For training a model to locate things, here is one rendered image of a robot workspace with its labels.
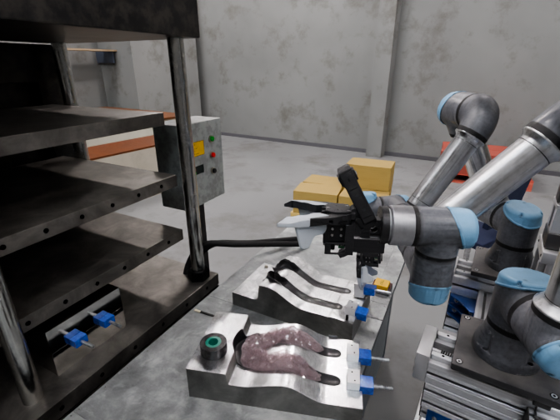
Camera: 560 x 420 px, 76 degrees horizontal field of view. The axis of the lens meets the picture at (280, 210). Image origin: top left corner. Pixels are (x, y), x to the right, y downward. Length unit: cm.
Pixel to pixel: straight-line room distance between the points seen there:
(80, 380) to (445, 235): 117
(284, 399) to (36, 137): 101
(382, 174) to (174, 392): 335
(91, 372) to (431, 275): 110
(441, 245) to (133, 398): 97
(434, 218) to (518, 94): 664
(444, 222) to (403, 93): 683
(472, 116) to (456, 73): 608
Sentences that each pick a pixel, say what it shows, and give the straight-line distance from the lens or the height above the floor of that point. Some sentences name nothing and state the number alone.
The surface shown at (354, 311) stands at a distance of 133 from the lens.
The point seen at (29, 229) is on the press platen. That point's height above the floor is 129.
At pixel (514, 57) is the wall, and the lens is 726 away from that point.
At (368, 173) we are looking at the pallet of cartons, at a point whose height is 58.
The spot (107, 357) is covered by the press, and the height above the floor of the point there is 78.
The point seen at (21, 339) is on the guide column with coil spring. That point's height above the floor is 101.
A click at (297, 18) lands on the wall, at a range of 835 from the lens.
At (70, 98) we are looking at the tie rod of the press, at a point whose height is 157.
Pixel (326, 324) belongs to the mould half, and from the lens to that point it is 135.
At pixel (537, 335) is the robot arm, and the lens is 89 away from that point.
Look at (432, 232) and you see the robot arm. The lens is 68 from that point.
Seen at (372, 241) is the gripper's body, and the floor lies 141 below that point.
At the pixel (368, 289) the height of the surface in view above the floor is 94.
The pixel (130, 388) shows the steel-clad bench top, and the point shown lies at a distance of 130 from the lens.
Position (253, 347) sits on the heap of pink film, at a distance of 119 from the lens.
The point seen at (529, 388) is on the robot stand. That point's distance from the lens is 106.
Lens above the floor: 171
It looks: 22 degrees down
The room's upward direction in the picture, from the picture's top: straight up
